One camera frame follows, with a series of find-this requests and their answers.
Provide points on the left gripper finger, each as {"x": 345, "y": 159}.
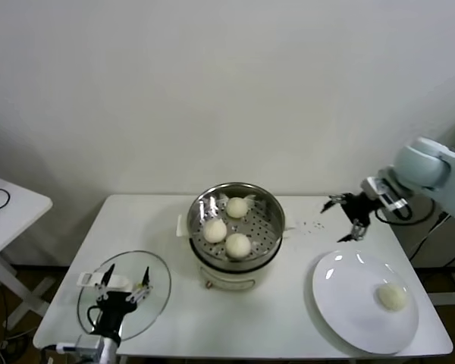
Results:
{"x": 107, "y": 282}
{"x": 147, "y": 282}

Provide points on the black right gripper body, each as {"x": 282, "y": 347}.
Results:
{"x": 360, "y": 208}

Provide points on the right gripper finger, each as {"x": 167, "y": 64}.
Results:
{"x": 358, "y": 230}
{"x": 335, "y": 198}

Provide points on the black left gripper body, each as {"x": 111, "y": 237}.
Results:
{"x": 113, "y": 311}

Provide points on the white steamed baozi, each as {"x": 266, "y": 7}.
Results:
{"x": 237, "y": 207}
{"x": 215, "y": 231}
{"x": 238, "y": 245}
{"x": 392, "y": 298}

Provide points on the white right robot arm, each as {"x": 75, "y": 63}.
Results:
{"x": 424, "y": 163}

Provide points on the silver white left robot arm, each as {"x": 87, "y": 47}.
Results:
{"x": 102, "y": 349}

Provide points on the stainless steel steamer basket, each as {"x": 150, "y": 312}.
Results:
{"x": 265, "y": 212}

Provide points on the round glass pot lid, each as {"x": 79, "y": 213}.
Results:
{"x": 159, "y": 288}

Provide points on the white oval plate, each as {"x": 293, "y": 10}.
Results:
{"x": 337, "y": 295}

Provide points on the cream electric cooking pot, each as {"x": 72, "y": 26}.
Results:
{"x": 231, "y": 278}

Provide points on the white stand foot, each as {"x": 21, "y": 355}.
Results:
{"x": 441, "y": 299}

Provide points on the white side table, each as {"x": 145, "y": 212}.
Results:
{"x": 15, "y": 212}

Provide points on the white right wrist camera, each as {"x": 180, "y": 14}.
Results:
{"x": 386, "y": 195}

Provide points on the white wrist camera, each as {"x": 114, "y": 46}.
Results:
{"x": 386, "y": 195}
{"x": 66, "y": 347}

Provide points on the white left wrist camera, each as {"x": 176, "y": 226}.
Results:
{"x": 66, "y": 347}

